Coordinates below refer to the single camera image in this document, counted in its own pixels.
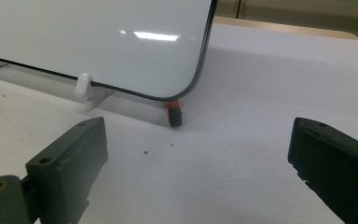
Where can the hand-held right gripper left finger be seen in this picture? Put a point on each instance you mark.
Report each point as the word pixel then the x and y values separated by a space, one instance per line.
pixel 68 168

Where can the red and black stand foot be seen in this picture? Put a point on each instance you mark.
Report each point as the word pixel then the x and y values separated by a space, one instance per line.
pixel 174 115

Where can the white whiteboard with black edge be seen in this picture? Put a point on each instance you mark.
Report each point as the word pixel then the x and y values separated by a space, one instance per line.
pixel 90 37

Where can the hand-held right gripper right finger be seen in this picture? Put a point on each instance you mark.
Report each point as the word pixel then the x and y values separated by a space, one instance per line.
pixel 338 161

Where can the light wooden table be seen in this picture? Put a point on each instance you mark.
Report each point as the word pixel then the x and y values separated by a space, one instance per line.
pixel 292 28

